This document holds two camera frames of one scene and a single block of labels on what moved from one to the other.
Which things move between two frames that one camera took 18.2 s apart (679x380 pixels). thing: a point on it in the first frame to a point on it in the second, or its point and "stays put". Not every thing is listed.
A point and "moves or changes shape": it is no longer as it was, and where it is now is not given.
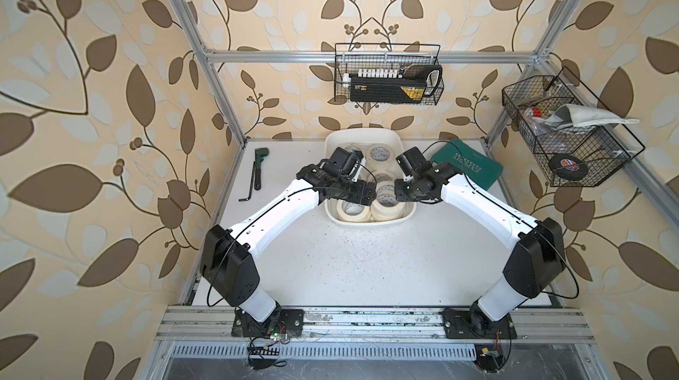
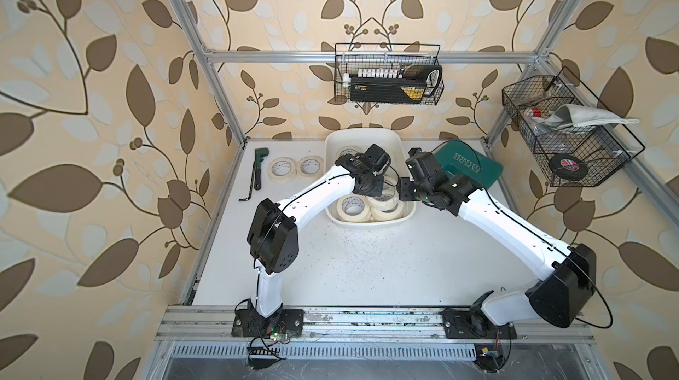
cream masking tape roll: [385, 177] moves or changes shape
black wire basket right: [576, 140] stays put
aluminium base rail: [374, 325] stays put
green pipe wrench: [259, 154] stays put
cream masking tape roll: [385, 191] to [281, 168]
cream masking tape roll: [381, 213] stays put
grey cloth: [569, 115] stays put
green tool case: [474, 164] stays put
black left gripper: [367, 189] to [380, 193]
